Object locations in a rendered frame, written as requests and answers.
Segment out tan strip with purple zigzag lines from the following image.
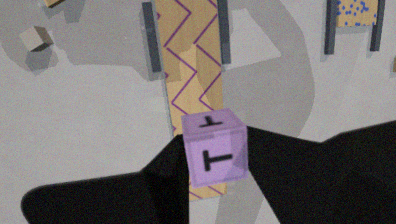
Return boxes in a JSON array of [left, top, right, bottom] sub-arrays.
[[155, 0, 227, 200]]

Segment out purple cube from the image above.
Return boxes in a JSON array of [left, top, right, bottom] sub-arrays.
[[181, 108, 249, 189]]

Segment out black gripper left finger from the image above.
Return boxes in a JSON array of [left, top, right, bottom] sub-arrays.
[[20, 134, 189, 224]]

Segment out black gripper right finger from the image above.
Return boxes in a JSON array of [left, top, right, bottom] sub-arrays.
[[246, 120, 396, 224]]

